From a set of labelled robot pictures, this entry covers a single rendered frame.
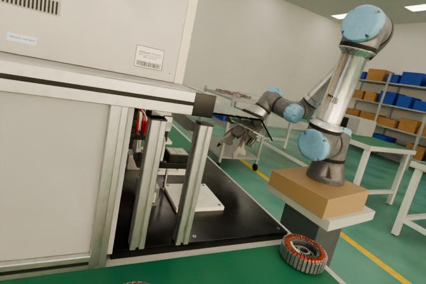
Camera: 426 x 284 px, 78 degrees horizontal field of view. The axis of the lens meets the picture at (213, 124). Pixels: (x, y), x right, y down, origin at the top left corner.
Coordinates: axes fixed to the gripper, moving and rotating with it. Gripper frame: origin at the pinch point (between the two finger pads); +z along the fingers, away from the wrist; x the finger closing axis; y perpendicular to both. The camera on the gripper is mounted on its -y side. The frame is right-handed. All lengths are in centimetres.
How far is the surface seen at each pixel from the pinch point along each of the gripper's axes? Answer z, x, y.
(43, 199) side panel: 26, -45, -53
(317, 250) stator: 5, -54, 4
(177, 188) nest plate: 18.2, -20.2, -18.6
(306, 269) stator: 9, -57, 0
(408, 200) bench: -75, 31, 219
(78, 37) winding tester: 1, -32, -65
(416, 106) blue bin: -338, 233, 478
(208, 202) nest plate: 14.7, -29.1, -12.5
